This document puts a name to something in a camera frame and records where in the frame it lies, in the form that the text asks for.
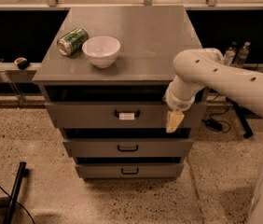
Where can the grey drawer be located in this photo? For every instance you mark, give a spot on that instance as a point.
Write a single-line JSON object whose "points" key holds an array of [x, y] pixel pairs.
{"points": [[115, 148], [137, 170], [107, 115]]}

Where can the small black yellow object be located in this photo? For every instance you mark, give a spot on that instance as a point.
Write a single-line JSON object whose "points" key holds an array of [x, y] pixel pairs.
{"points": [[22, 63]]}

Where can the clear water bottle left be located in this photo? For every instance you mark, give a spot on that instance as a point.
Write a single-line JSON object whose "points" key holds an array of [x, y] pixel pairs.
{"points": [[230, 53]]}

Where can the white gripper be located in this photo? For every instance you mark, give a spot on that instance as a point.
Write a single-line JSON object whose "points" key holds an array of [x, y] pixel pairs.
{"points": [[178, 104]]}

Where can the grey drawer cabinet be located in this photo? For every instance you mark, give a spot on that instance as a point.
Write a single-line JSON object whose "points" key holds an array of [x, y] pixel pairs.
{"points": [[150, 37]]}

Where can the grey top drawer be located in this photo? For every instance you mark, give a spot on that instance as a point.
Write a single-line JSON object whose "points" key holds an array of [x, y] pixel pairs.
{"points": [[107, 115]]}

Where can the clear water bottle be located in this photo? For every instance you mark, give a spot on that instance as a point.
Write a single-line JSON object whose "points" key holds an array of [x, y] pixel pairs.
{"points": [[242, 54], [230, 53]]}

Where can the black stand right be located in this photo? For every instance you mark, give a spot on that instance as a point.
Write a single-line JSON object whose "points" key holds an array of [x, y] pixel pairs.
{"points": [[247, 130]]}

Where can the clear water bottle right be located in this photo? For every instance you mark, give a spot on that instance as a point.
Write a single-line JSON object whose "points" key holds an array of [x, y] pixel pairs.
{"points": [[242, 54]]}

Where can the white ceramic bowl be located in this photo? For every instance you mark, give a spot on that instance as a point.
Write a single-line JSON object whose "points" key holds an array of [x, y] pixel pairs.
{"points": [[101, 51]]}

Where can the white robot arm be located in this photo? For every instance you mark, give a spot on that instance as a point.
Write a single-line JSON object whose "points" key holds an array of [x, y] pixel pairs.
{"points": [[196, 69]]}

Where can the black tripod leg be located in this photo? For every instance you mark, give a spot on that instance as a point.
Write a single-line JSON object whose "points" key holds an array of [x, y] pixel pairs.
{"points": [[22, 172]]}

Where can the grey middle drawer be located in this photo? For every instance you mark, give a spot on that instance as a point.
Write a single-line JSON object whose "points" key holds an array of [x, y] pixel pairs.
{"points": [[115, 148]]}

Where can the grey bottom drawer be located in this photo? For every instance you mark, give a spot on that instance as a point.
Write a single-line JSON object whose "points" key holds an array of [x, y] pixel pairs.
{"points": [[137, 170]]}

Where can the green soda can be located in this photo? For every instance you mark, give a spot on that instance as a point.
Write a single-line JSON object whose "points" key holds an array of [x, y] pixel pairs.
{"points": [[72, 41]]}

